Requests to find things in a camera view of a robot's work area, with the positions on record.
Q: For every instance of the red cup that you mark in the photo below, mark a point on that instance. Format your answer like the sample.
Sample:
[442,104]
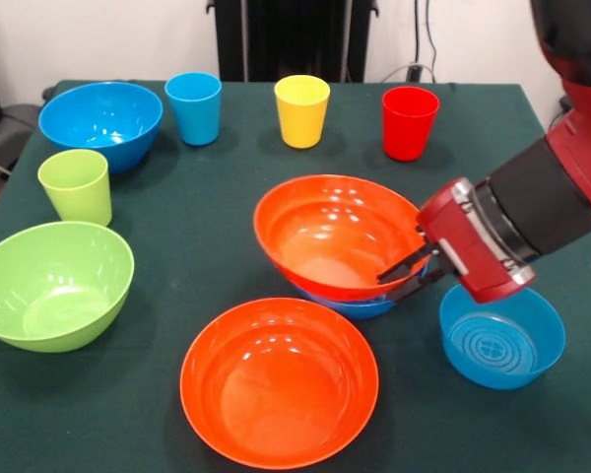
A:
[409,128]

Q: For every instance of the small blue bowl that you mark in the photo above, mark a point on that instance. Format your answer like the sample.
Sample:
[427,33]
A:
[502,345]

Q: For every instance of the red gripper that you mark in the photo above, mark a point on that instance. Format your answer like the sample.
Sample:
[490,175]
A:
[468,246]

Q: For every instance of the green bowl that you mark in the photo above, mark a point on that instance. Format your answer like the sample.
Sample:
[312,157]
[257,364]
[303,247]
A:
[49,295]

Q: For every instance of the light blue cup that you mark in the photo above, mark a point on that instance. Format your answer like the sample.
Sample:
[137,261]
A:
[194,118]

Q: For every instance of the dark green tablecloth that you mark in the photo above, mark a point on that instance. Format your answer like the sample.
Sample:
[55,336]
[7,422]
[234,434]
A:
[202,197]

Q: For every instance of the large blue bowl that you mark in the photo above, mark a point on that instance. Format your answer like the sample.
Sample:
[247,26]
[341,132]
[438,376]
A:
[101,118]
[359,308]

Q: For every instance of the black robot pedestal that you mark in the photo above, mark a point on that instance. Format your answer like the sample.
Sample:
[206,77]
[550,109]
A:
[290,39]

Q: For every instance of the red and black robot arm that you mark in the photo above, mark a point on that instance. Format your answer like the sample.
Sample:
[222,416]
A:
[561,172]

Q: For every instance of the lime green cup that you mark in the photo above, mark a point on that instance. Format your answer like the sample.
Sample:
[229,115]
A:
[76,192]

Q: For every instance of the orange bowl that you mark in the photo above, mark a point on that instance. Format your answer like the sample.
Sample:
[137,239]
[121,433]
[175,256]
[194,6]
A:
[276,394]
[325,236]

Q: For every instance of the yellow cup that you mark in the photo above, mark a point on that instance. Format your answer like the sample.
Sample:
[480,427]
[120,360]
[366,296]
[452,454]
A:
[301,123]

